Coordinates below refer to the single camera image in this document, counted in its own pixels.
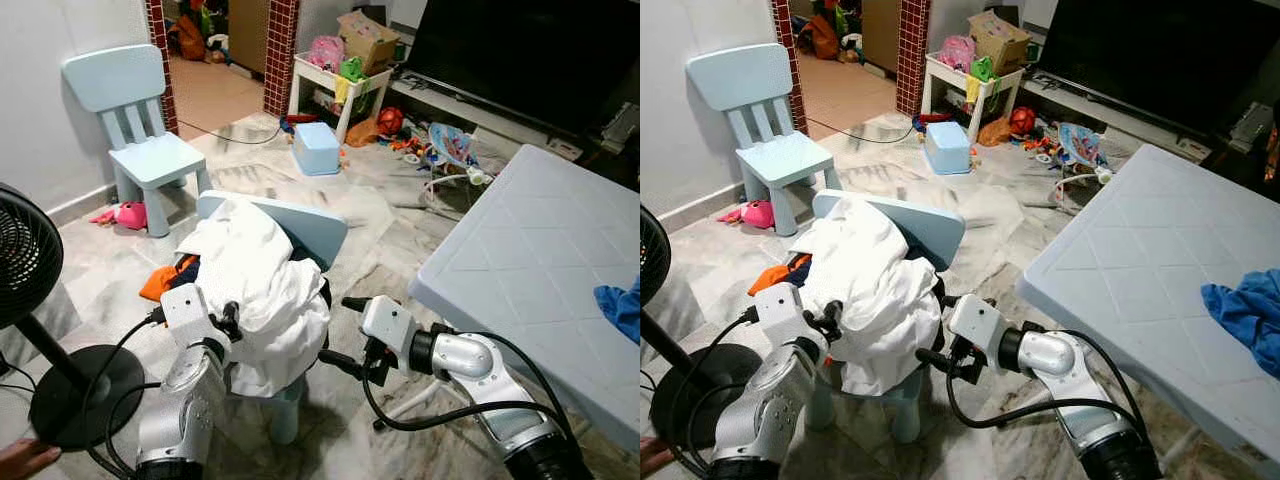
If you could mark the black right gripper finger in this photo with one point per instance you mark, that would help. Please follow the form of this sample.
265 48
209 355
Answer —
936 362
357 304
342 365
948 300

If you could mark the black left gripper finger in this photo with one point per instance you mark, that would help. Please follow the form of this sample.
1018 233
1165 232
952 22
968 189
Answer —
833 316
232 318

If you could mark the white shirt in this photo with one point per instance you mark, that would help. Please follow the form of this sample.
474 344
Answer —
880 290
260 290

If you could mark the bright blue garment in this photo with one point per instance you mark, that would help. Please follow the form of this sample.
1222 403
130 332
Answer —
620 310
1245 310

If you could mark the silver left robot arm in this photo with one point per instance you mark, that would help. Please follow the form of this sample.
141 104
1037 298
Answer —
770 410
185 410

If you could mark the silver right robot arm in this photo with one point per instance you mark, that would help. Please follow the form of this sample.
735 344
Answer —
470 360
1050 355

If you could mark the orange cloth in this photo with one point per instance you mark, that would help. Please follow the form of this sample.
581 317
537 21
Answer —
772 280
160 282

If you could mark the pale blue kids chair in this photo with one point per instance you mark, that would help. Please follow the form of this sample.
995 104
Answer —
775 160
150 160
930 225
310 225

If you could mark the black standing fan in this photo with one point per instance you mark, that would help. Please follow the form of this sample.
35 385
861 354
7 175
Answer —
720 400
25 250

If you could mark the pink plush toy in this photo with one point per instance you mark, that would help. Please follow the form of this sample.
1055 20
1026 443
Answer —
130 215
755 215

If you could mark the pale blue step stool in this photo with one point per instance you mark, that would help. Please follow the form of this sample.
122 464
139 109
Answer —
317 150
947 150

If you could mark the red ball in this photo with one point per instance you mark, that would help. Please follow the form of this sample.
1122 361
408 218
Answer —
1021 121
391 121

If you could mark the colourful baby bouncer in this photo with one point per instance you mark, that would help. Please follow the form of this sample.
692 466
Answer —
455 145
1082 145

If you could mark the person's bare foot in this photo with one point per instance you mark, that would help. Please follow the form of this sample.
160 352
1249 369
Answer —
655 457
25 458

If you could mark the white toy shelf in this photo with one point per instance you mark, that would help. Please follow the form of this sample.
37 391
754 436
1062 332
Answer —
945 75
315 75

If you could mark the pink bag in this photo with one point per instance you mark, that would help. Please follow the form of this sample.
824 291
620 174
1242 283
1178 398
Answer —
325 52
955 52

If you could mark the brown cardboard box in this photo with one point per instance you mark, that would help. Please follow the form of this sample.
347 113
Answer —
1000 40
370 40

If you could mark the black flat television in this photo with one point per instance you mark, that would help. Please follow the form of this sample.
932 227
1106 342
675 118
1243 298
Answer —
1150 60
520 60

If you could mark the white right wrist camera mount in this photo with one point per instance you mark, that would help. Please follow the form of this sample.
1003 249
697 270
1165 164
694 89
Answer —
385 325
975 320

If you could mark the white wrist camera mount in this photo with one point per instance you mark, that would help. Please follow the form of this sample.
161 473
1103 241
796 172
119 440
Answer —
975 320
385 325
185 315
780 315

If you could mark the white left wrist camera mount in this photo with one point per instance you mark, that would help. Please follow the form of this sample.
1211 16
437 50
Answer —
780 315
185 315

